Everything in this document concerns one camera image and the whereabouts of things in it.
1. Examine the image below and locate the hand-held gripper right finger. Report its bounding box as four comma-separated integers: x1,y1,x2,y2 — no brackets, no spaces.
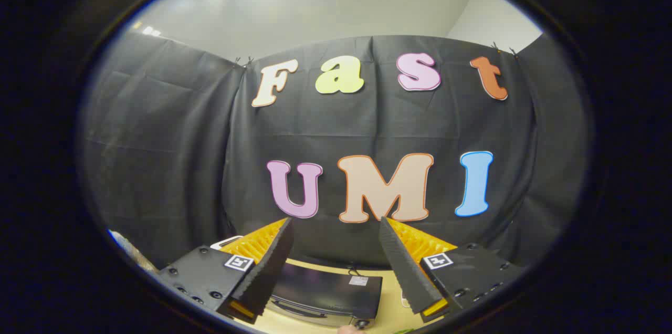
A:
378,216,527,324

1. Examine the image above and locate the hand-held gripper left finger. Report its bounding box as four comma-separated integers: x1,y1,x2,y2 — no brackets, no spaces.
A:
157,217,296,325

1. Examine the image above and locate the black toaster oven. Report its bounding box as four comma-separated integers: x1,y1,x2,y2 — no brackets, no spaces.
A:
264,262,384,328

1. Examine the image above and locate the black backdrop cloth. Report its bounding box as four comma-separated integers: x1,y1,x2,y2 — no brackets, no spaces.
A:
81,29,591,270

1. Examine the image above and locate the white plastic handle piece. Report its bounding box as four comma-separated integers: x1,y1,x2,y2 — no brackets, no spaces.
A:
210,235,244,251

